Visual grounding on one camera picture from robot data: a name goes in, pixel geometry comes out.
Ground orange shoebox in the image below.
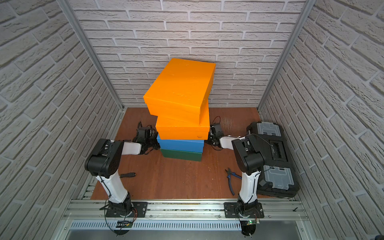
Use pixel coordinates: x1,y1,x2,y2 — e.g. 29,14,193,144
156,103,210,141
143,58,216,125

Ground blue shoebox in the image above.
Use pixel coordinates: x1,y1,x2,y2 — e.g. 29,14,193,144
157,136,204,153

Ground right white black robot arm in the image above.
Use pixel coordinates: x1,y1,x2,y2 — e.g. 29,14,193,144
207,123,265,215

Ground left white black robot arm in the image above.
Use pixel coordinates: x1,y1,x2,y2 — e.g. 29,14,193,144
85,123,160,216

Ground green shoebox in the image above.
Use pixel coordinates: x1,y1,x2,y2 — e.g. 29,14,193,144
161,149,203,162

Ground black grey toolbox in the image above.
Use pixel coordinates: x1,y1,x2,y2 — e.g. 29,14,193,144
247,122,300,198

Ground left corner aluminium profile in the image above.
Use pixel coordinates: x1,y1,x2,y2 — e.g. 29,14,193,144
57,0,124,111

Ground corner aluminium profile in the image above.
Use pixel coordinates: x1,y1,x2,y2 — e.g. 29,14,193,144
57,0,124,111
257,0,316,111

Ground right corner aluminium profile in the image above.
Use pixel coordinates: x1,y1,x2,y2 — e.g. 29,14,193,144
257,0,316,111

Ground black handled screwdriver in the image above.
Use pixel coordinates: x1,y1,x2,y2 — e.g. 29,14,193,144
120,173,136,178

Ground blue handled pliers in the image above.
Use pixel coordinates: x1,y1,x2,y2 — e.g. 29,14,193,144
224,167,243,196

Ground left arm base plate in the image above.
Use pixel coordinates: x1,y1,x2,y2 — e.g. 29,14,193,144
106,202,148,218

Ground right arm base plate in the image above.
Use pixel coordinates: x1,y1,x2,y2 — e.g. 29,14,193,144
224,201,265,219

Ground aluminium front rail frame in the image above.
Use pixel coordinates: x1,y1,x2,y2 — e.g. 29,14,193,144
53,199,315,240

